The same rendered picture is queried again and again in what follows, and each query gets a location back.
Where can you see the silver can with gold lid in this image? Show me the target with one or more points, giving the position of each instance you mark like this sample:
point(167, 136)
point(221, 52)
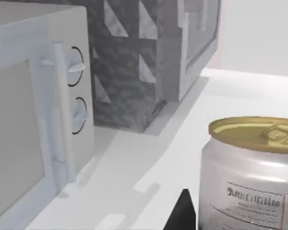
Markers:
point(249, 172)

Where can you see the pale microwave oven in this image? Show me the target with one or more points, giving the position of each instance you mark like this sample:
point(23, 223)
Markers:
point(26, 100)

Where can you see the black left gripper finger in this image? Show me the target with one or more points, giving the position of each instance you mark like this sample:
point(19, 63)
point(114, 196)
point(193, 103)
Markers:
point(182, 213)

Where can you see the microwave knob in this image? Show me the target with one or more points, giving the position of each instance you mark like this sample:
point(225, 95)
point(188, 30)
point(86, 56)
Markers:
point(78, 115)
point(75, 67)

